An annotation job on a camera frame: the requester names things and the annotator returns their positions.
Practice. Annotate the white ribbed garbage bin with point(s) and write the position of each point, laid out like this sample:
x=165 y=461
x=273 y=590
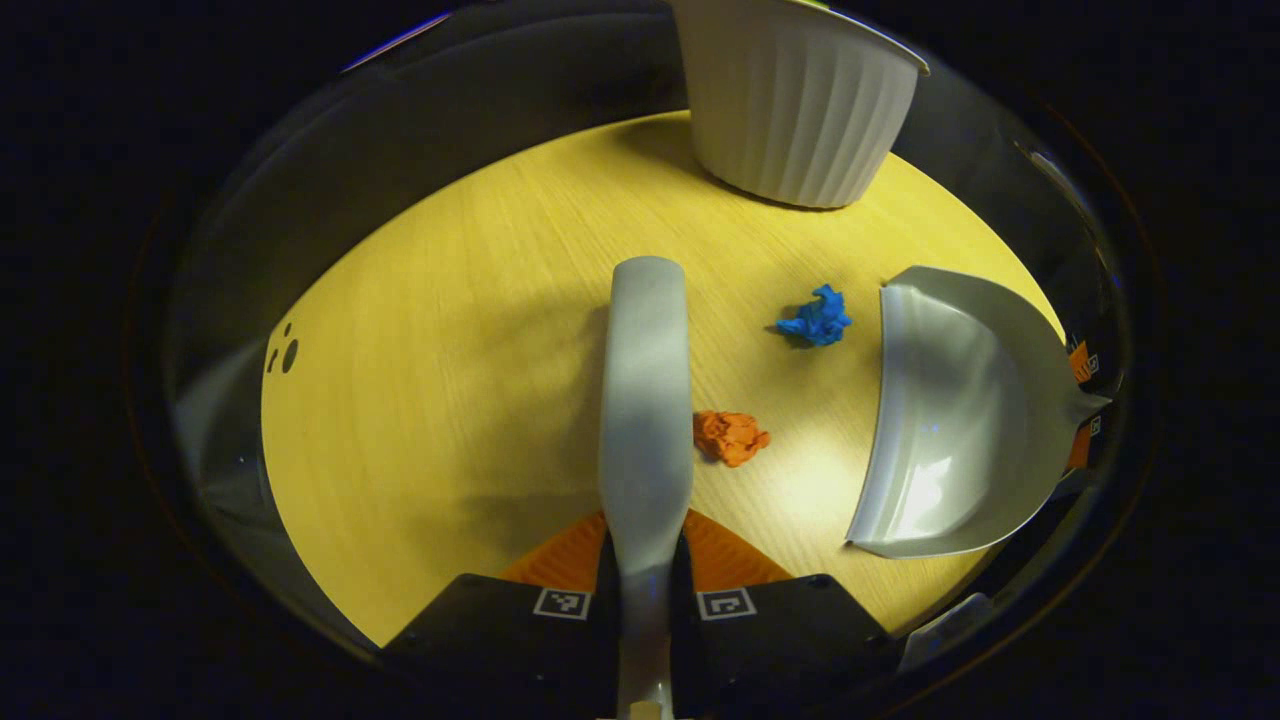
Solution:
x=790 y=110

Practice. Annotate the small white broom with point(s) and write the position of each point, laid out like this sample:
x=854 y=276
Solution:
x=645 y=400

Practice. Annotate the white plastic dustpan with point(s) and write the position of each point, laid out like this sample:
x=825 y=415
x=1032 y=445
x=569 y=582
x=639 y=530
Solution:
x=950 y=420

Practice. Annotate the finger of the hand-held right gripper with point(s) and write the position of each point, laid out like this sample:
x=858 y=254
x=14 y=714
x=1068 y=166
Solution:
x=1078 y=445
x=1080 y=362

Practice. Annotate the orange paper trash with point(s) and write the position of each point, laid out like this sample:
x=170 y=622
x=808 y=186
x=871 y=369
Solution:
x=730 y=437

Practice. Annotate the blue paper trash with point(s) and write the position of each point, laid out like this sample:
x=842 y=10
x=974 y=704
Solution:
x=820 y=320

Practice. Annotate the wooden desktop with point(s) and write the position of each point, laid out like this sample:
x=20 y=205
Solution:
x=450 y=400

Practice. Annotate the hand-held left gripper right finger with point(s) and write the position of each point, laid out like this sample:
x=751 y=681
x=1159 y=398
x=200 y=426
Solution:
x=683 y=640

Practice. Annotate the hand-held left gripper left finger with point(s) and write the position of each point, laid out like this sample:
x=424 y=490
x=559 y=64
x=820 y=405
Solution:
x=605 y=640

